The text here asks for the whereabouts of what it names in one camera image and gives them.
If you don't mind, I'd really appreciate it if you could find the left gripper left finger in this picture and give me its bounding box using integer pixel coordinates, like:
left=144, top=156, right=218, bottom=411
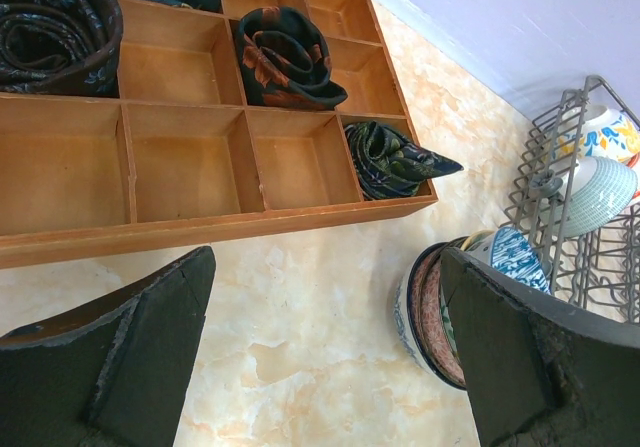
left=1, top=246, right=216, bottom=446

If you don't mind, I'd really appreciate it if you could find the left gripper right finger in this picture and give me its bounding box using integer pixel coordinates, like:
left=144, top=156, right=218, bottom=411
left=441, top=248, right=639, bottom=446

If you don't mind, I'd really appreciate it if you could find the pink bowl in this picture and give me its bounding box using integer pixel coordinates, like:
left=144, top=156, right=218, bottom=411
left=411, top=248, right=466, bottom=390
left=423, top=260, right=464, bottom=383

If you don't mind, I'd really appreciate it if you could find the blue white floral bowl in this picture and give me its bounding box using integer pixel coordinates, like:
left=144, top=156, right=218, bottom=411
left=393, top=242, right=466, bottom=391

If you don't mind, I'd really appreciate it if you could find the pale green bowl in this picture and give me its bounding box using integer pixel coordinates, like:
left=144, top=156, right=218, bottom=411
left=559, top=156, right=638, bottom=238

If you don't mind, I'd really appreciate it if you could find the yellow blue patterned bowl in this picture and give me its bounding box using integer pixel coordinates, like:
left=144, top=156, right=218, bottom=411
left=549, top=104, right=639, bottom=163

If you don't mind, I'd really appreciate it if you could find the orange patterned bowl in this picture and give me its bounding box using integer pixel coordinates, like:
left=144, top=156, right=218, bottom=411
left=626, top=153, right=640, bottom=174

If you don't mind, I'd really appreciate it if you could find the wooden compartment tray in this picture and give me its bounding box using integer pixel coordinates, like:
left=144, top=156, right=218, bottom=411
left=1, top=0, right=438, bottom=267

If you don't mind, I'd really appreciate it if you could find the green leaf rolled cloth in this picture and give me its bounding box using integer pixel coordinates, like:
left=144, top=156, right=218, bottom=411
left=344, top=121, right=464, bottom=200

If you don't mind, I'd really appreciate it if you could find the blue flower rolled cloth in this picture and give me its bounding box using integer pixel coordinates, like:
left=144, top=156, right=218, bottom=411
left=1, top=0, right=124, bottom=97

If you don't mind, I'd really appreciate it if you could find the orange flower rolled cloth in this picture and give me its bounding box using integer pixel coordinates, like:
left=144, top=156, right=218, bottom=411
left=234, top=6, right=348, bottom=111

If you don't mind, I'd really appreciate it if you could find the grey wire dish rack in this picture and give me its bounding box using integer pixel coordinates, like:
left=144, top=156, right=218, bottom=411
left=505, top=74, right=639, bottom=324

